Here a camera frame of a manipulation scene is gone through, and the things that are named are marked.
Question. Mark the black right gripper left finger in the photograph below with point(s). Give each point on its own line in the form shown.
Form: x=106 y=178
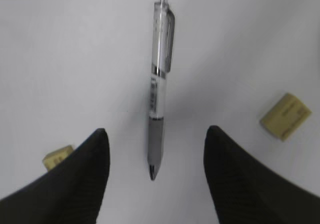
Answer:
x=70 y=193

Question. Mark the white pen grey grip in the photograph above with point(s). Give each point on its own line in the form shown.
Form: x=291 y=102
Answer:
x=161 y=60

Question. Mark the yellow eraser near basket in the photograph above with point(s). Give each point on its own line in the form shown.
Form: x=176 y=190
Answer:
x=285 y=117

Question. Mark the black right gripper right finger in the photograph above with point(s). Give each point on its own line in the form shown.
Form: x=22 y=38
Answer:
x=244 y=191

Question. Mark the yellow eraser front centre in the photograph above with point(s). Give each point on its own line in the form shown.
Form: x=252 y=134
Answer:
x=52 y=159

